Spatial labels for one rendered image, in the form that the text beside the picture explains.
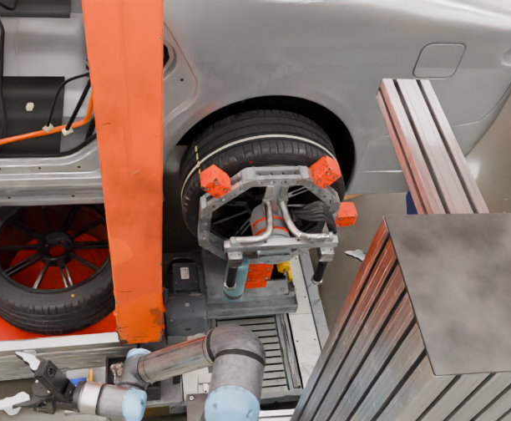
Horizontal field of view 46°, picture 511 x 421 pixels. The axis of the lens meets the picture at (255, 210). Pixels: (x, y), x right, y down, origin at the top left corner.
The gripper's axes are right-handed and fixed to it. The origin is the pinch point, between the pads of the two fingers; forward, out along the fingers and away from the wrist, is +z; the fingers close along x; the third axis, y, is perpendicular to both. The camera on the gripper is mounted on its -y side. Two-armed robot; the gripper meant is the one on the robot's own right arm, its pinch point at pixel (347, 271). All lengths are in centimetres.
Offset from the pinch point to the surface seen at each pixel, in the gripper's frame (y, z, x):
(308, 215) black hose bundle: 16.1, 14.2, -18.1
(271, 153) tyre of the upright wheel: 27, 25, -39
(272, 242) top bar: 15.7, 29.0, -9.3
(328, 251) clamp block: 11.8, 8.6, -5.0
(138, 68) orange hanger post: 105, 66, -20
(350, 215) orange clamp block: -1.0, -6.5, -23.3
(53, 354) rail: -39, 118, 8
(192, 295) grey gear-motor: -42, 59, -11
